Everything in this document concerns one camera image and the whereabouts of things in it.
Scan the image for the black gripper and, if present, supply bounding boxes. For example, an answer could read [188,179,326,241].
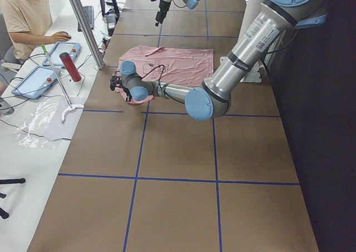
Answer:
[155,0,170,27]
[122,87,131,102]

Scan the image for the pink printed t-shirt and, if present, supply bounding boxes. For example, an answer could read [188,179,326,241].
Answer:
[115,45,215,106]

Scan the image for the person's right hand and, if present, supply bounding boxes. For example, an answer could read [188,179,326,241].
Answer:
[51,31,70,43]

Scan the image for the reacher grabber stick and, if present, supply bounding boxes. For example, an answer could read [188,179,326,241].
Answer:
[41,45,84,124]

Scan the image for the black keyboard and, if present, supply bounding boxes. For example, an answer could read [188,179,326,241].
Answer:
[83,6,95,29]

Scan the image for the far teach pendant tablet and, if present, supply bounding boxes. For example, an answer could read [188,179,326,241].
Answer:
[48,42,81,67]

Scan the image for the teach pendant tablet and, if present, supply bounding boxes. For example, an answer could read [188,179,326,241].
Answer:
[48,42,81,67]
[11,66,61,100]

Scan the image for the red cylindrical bottle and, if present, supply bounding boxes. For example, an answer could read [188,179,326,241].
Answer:
[59,52,82,82]

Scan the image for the near teach pendant tablet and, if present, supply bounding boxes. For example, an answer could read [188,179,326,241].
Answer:
[11,66,61,100]

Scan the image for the clear plastic bag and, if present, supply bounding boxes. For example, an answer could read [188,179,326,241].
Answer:
[9,95,69,150]

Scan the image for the person in beige shirt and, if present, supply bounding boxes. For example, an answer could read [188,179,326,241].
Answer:
[1,0,54,63]

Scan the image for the black tripod legs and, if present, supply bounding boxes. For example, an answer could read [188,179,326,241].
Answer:
[1,178,26,219]

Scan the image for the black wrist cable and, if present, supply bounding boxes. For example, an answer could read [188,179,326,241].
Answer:
[139,64,167,97]

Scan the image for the aluminium frame post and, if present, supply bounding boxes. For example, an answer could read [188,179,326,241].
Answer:
[69,0,105,70]

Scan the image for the white camera post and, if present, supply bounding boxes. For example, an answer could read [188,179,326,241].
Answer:
[220,0,272,83]

